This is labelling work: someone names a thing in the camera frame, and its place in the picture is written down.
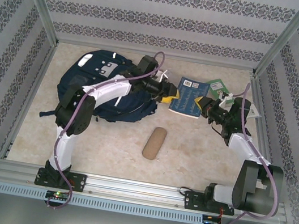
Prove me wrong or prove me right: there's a blue book with white pattern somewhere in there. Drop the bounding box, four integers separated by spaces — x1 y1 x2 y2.
167 75 212 121

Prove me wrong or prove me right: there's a green notebook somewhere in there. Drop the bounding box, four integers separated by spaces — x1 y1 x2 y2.
203 76 233 102

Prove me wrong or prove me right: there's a white paper card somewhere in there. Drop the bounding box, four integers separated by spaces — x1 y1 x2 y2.
247 103 264 120

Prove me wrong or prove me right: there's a cork pencil case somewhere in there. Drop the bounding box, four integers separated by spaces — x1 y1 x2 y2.
141 125 168 162

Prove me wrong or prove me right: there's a navy blue student backpack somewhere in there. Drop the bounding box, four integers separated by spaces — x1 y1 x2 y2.
39 40 166 136

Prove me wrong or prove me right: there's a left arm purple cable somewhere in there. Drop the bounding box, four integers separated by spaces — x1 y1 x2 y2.
45 36 166 224

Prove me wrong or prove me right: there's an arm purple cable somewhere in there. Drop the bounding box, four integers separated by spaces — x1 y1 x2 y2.
45 36 166 224
205 79 298 224

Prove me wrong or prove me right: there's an aluminium frame bar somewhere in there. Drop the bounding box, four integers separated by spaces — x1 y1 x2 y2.
56 33 257 75

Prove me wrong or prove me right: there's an aluminium side rail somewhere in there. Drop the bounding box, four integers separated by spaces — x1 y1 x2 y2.
232 74 297 202
0 37 60 166

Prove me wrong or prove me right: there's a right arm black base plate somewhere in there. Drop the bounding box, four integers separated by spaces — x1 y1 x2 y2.
182 189 236 218

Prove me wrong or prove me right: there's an aluminium mounting rail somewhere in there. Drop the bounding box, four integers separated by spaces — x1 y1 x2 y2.
0 158 287 224

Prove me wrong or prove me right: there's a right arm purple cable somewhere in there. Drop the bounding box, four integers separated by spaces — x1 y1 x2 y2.
205 79 298 224

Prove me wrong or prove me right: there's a slotted grey cable duct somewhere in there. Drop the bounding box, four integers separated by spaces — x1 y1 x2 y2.
0 181 204 224

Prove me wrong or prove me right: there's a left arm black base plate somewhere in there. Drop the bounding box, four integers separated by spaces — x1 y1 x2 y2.
33 166 88 193

